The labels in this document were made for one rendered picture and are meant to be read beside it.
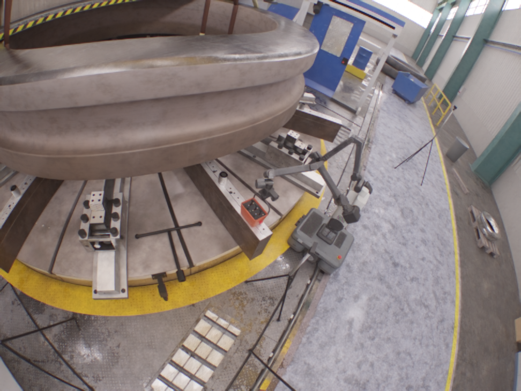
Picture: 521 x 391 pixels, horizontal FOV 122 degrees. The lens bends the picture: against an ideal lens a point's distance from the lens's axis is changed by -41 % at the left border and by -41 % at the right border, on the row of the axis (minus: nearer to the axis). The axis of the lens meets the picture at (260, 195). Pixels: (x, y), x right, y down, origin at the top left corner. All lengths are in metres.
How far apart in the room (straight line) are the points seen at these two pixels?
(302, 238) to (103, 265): 1.91
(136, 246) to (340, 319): 2.14
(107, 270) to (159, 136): 1.12
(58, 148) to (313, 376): 2.90
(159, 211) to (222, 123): 1.04
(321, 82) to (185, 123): 5.32
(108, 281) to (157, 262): 0.47
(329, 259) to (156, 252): 1.70
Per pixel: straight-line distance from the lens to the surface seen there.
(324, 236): 2.67
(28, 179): 2.72
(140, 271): 2.16
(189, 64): 1.57
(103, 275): 2.06
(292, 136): 2.75
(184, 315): 2.33
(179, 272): 2.07
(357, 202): 2.21
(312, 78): 6.90
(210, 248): 2.22
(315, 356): 2.54
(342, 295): 2.84
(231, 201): 2.06
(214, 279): 2.44
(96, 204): 1.94
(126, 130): 1.89
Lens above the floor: 2.28
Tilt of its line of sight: 47 degrees down
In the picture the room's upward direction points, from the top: 21 degrees clockwise
